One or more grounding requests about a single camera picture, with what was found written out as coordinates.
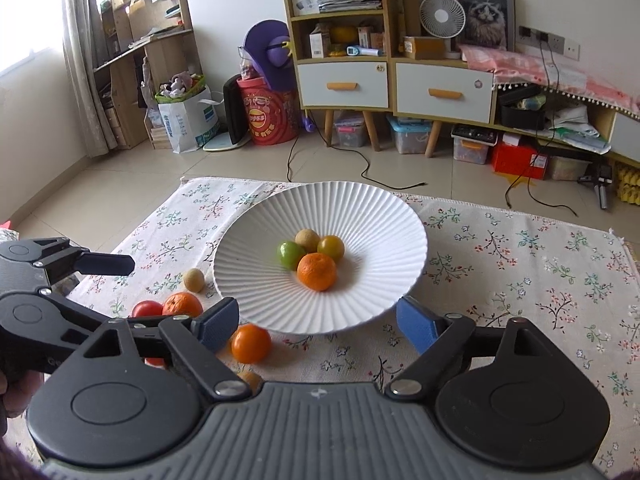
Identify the white blue thermometer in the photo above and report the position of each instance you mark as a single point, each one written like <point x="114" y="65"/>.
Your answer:
<point x="360" y="51"/>

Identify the pale oval base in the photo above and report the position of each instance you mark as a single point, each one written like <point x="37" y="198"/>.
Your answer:
<point x="220" y="145"/>

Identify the wall socket strip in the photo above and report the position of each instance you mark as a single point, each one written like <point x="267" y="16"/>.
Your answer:
<point x="570" y="49"/>

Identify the red tomato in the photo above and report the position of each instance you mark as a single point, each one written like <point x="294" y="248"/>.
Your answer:
<point x="147" y="308"/>

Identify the long low wooden cabinet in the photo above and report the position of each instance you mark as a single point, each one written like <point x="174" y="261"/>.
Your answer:
<point x="627" y="135"/>

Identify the orange tomato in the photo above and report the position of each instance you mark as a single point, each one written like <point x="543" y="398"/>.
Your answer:
<point x="252" y="344"/>

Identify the grey curtain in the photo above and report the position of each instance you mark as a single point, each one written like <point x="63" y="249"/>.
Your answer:
<point x="82" y="35"/>

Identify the floral tablecloth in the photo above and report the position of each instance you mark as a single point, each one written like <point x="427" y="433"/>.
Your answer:
<point x="500" y="270"/>

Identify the tall wooden cabinet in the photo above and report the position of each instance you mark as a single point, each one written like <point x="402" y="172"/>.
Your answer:
<point x="286" y="35"/>

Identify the wooden bookshelf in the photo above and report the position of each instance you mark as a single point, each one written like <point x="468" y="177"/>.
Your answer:
<point x="165" y="55"/>

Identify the tan round fruit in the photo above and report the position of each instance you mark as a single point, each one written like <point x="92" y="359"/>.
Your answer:
<point x="307" y="238"/>
<point x="193" y="280"/>
<point x="251" y="380"/>

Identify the blue lidded storage box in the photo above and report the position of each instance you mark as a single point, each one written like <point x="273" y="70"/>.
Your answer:
<point x="409" y="137"/>

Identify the yellow egg cartons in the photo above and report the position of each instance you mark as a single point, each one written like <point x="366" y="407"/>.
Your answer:
<point x="627" y="185"/>

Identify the red box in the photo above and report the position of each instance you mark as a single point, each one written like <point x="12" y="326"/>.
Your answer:
<point x="515" y="160"/>

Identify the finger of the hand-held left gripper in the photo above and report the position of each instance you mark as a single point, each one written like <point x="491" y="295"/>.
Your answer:
<point x="107" y="264"/>
<point x="92" y="322"/>

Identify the orange mandarin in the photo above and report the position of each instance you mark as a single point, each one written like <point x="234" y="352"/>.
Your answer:
<point x="182" y="304"/>
<point x="317" y="272"/>

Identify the cardboard tube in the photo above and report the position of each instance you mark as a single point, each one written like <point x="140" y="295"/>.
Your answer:
<point x="411" y="15"/>

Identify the black upright panel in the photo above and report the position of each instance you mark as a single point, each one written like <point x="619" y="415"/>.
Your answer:
<point x="234" y="110"/>

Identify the white carton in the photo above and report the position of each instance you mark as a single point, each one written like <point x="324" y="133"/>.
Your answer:
<point x="319" y="45"/>

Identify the green round fruit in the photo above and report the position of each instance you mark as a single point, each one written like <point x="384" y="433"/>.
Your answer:
<point x="290" y="256"/>

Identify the white paper shopping bag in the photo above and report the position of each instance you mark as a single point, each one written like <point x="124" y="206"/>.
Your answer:
<point x="185" y="120"/>

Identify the brown cardboard box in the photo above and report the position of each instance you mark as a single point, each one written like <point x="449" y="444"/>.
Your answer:
<point x="425" y="48"/>

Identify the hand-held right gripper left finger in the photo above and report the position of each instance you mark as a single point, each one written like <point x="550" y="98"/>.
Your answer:
<point x="217" y="327"/>

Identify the black tripod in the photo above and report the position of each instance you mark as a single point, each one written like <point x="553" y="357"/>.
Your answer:
<point x="602" y="190"/>

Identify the black lidded storage box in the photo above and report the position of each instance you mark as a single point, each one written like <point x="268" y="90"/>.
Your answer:
<point x="472" y="147"/>

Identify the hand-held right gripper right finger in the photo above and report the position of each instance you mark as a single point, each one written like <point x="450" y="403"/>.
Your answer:
<point x="417" y="330"/>

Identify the white ribbed plate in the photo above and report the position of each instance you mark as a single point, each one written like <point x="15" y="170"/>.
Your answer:
<point x="350" y="210"/>

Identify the purple plastic object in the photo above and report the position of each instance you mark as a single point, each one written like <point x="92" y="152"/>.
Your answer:
<point x="307" y="122"/>

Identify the pile of papers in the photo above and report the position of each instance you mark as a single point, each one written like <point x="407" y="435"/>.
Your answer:
<point x="575" y="135"/>

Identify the small cardboard packet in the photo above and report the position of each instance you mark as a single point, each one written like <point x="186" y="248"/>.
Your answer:
<point x="364" y="37"/>

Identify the purple hat toy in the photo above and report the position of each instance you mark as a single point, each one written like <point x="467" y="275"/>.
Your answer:
<point x="265" y="35"/>

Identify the framed cat picture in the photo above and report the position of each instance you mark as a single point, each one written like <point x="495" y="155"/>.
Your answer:
<point x="487" y="15"/>

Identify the clear plastic container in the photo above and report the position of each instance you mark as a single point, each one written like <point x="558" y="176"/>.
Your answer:
<point x="570" y="169"/>

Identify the red snack bucket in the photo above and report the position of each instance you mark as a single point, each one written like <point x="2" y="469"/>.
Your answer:
<point x="270" y="120"/>

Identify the pink patterned cloth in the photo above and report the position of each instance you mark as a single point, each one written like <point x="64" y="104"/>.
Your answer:
<point x="525" y="67"/>

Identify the green bag with plush toys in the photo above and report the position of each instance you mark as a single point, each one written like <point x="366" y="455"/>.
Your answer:
<point x="195" y="85"/>

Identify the small white fan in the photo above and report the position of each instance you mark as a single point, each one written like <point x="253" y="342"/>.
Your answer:
<point x="442" y="15"/>

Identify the yellow-green tomato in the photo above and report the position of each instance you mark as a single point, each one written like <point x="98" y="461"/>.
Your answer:
<point x="331" y="248"/>

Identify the person's left hand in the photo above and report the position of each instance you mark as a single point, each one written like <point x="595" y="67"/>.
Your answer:
<point x="12" y="397"/>

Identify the orange-brown small box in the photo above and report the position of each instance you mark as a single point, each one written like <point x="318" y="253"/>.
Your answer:
<point x="378" y="41"/>

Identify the yellow round object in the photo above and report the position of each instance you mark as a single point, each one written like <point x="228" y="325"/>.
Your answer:
<point x="342" y="35"/>

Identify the clear plastic storage box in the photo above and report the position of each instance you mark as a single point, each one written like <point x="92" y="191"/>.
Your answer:
<point x="350" y="132"/>

